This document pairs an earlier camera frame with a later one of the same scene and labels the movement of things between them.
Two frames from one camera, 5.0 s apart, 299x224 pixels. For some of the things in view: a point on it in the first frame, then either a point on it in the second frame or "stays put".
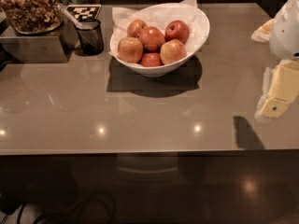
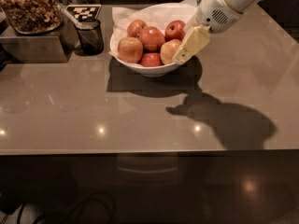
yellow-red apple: x=171 y=51 stays put
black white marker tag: x=84 y=11 stays put
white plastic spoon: x=79 y=24 stays put
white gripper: x=286 y=35 → x=214 y=11
